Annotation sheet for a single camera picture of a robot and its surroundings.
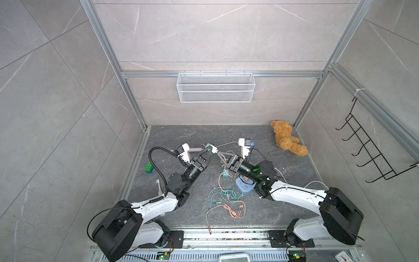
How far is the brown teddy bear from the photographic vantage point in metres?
0.95

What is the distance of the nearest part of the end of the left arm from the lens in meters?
0.62

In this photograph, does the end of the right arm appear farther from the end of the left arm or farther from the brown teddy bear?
the brown teddy bear

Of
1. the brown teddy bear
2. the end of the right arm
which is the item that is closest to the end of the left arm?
the end of the right arm

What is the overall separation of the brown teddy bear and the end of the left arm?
1.72 ft
